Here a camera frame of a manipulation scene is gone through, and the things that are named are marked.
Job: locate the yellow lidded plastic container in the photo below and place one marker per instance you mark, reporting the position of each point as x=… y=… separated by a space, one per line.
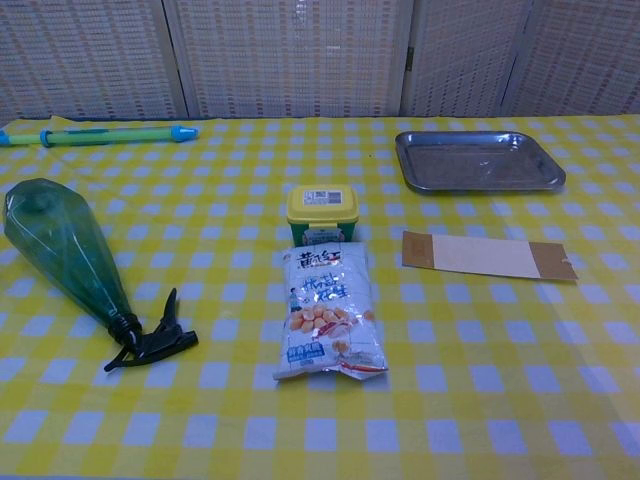
x=324 y=212

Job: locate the green blue toy water pump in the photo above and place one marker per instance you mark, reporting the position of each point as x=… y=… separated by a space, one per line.
x=125 y=135

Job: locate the woven folding screen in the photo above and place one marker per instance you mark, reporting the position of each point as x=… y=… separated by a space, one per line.
x=300 y=50

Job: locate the yellow white checked tablecloth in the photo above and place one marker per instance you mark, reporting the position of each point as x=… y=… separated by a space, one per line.
x=500 y=375

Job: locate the green plastic bottle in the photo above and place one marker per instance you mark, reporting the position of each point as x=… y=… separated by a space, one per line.
x=50 y=235

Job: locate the rectangular metal tray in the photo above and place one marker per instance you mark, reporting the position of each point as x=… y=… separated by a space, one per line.
x=475 y=160

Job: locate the white peanut snack bag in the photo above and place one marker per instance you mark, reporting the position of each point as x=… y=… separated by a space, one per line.
x=325 y=310

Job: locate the brown beige cardboard strip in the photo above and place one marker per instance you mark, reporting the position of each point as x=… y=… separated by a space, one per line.
x=480 y=255

